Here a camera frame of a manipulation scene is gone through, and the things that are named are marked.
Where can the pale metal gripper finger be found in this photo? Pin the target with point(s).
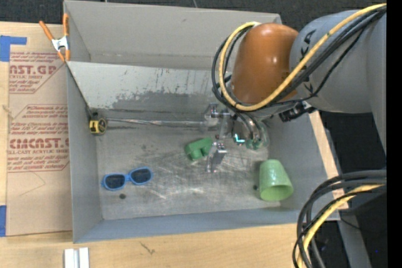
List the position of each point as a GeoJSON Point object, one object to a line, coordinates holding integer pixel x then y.
{"type": "Point", "coordinates": [214, 112]}
{"type": "Point", "coordinates": [217, 155]}

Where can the green plastic toy block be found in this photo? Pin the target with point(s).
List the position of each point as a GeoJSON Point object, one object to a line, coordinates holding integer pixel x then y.
{"type": "Point", "coordinates": [196, 149]}

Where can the grey metal bin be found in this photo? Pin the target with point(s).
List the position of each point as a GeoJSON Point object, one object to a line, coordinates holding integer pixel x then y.
{"type": "Point", "coordinates": [176, 172]}

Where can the light green plastic cup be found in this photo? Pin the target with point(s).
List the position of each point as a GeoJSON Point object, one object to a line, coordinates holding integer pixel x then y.
{"type": "Point", "coordinates": [274, 180]}

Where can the blue sunglasses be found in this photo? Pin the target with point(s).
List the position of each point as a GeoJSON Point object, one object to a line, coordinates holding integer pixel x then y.
{"type": "Point", "coordinates": [127, 178]}

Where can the brown cardboard board, red print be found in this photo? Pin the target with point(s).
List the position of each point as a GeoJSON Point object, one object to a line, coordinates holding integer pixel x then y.
{"type": "Point", "coordinates": [37, 122]}

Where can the black cylinder on white bracket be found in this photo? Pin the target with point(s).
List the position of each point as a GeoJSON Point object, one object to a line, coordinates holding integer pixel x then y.
{"type": "Point", "coordinates": [293, 112]}

